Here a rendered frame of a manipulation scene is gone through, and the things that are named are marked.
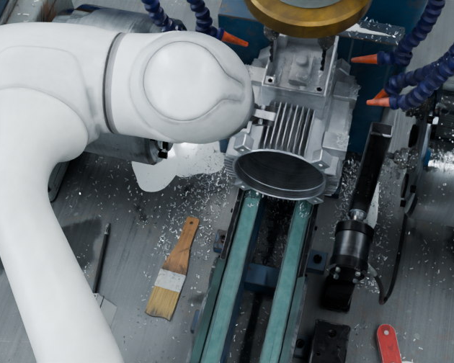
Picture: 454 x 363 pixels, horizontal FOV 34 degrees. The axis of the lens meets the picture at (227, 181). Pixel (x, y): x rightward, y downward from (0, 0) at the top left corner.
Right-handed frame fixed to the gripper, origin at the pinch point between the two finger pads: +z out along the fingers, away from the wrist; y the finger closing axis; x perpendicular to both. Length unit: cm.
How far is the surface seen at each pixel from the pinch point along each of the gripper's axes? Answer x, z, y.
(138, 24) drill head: -11.1, 10.6, 20.7
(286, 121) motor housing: -0.9, 11.7, -5.7
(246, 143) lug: 3.9, 9.6, -0.5
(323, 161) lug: 4.0, 9.6, -12.8
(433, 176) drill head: 2.6, 7.5, -29.0
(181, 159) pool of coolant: 9.6, 39.7, 15.3
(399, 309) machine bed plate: 27, 30, -31
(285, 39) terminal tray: -13.8, 14.0, -2.5
